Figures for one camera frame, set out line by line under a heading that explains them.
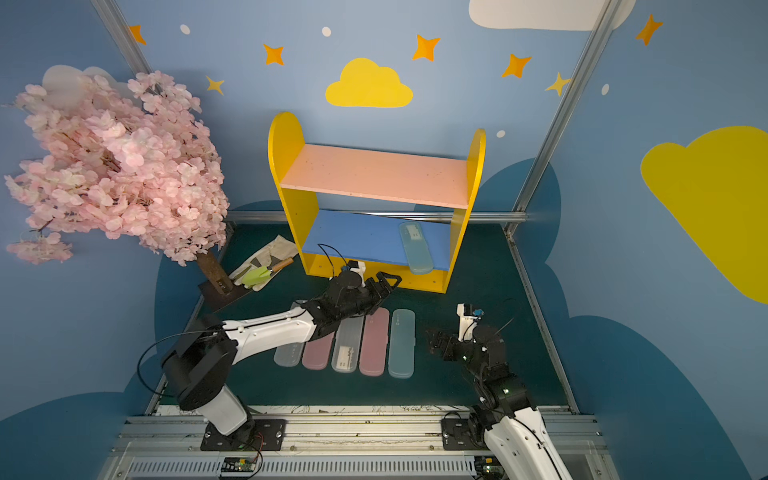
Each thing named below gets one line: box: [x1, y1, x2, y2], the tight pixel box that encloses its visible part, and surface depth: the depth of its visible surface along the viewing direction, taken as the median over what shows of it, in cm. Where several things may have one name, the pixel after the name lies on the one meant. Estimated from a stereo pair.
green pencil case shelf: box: [388, 308, 416, 379], surface depth 92 cm
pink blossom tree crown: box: [4, 72, 230, 266], surface depth 59 cm
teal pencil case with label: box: [399, 221, 434, 275], surface depth 99 cm
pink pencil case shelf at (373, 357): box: [359, 307, 389, 377], surface depth 90 cm
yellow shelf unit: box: [268, 111, 487, 293], surface depth 86 cm
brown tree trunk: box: [197, 248, 233, 295], surface depth 95 cm
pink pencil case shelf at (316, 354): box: [302, 331, 335, 371], surface depth 88 cm
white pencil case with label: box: [331, 316, 364, 373], surface depth 88 cm
